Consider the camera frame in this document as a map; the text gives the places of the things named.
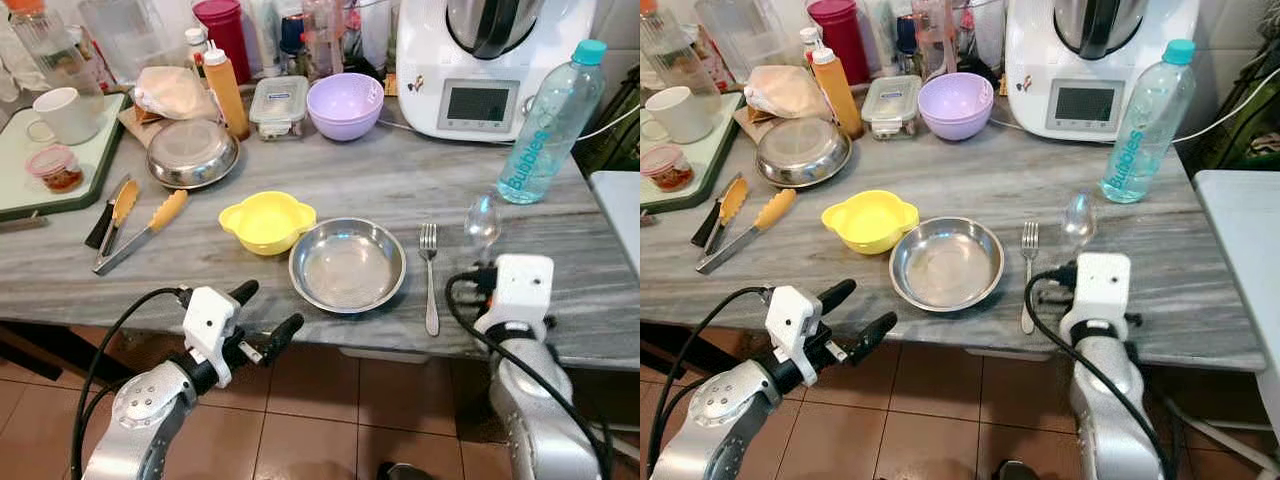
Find silver metal spoon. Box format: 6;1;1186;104
463;194;503;266
1060;192;1098;263

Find orange sauce squeeze bottle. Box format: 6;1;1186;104
203;48;251;141
811;46;865;140

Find round stainless steel plate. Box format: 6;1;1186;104
889;216;1005;313
289;217;408;315

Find white side table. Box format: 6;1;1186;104
1195;170;1280;441
588;170;641;276

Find stainless steel bowl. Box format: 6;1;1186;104
755;118;853;189
147;119;241;191

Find clear lidded food container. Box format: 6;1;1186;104
861;75;922;140
249;76;310;141

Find yellow plastic bowl with handles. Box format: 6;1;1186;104
218;191;317;257
821;190;920;255

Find purple plastic bowl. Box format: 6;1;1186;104
307;73;385;119
920;105;993;142
310;105;383;142
917;72;995;117

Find white kitchen cooking machine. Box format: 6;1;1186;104
1005;0;1200;143
396;0;598;143

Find clear Bubbles water bottle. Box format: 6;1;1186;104
497;39;608;205
1100;39;1197;204

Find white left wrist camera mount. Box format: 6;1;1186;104
182;286;241;389
765;285;823;387

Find metal tongs with orange tips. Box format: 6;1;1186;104
697;176;798;275
93;178;189;277

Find green rimmed serving tray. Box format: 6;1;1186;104
0;92;131;223
640;92;746;215

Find glass bottle with orange cap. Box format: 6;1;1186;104
640;0;721;99
5;0;106;101

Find dark blue bottle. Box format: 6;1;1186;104
897;15;921;76
280;12;306;76

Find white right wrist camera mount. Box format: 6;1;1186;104
1058;252;1133;341
474;254;556;339

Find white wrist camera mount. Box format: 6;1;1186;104
182;286;241;389
765;285;823;387
1058;252;1133;341
474;254;556;339

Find white ceramic mug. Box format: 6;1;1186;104
25;87;106;147
645;86;723;145

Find plastic bag with bread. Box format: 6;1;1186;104
742;65;831;123
133;66;219;123

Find brown wooden board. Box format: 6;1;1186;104
118;105;151;151
732;104;766;146

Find silver metal fork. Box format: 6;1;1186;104
419;223;441;337
1020;221;1041;335

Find small jar with red paste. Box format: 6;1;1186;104
642;144;696;193
25;145;85;194

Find dark red canister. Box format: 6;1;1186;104
807;0;867;86
192;0;253;86

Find black flat utensil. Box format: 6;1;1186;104
690;175;741;249
85;175;131;251

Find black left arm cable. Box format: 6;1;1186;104
645;286;771;480
70;287;191;480

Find clear plastic pitcher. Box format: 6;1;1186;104
78;0;176;86
695;0;791;83

